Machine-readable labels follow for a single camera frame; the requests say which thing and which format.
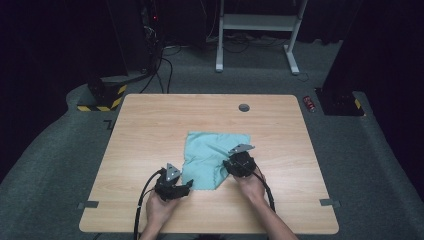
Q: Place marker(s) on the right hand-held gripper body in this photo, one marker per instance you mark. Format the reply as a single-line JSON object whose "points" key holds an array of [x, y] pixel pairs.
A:
{"points": [[243, 163]]}

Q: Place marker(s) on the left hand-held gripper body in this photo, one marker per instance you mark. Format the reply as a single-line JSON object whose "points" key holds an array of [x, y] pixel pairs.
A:
{"points": [[168, 186]]}

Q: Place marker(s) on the teal cloth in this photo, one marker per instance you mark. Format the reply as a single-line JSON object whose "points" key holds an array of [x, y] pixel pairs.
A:
{"points": [[205, 156]]}

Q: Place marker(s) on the person's right hand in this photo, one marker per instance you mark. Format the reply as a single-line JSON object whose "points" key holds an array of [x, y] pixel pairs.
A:
{"points": [[251, 188]]}

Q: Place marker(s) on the person's left hand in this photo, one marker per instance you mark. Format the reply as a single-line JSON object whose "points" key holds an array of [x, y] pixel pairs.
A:
{"points": [[160, 211]]}

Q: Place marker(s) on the grey round table grommet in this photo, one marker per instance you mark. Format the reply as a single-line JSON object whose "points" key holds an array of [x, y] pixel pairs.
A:
{"points": [[244, 107]]}

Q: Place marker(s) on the grey tape strip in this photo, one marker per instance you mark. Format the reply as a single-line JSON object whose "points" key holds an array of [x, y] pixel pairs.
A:
{"points": [[88, 204], [330, 202]]}

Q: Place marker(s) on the red can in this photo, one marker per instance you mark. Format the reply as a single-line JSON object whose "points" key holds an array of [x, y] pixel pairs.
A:
{"points": [[309, 103]]}

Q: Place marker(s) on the black yellow striped stand base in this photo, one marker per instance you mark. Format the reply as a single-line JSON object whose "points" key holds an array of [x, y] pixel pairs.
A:
{"points": [[105, 95]]}

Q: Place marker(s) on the black stand base yellow mark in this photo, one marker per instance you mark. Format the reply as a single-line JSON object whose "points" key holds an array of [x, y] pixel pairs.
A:
{"points": [[340, 103]]}

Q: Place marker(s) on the dark equipment rack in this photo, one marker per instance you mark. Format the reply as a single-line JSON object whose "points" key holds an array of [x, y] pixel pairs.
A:
{"points": [[151, 33]]}

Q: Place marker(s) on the white metal stand frame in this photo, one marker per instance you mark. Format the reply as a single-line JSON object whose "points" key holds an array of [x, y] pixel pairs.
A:
{"points": [[256, 22]]}

